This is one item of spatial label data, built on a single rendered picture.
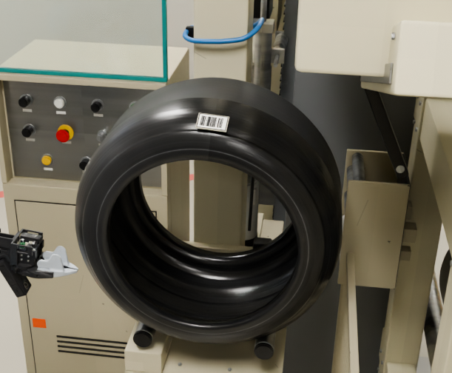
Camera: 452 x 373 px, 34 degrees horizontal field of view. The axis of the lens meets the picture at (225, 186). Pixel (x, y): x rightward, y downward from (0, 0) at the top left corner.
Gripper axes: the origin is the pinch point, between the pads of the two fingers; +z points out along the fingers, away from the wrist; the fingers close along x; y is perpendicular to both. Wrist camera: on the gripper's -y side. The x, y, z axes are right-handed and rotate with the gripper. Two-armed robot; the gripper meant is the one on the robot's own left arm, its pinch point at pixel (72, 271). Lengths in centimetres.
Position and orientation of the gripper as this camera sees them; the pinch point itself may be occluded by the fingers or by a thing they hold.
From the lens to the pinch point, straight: 178.7
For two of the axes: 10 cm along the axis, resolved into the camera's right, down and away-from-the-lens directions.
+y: 1.4, -8.8, -4.6
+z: 9.8, 1.8, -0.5
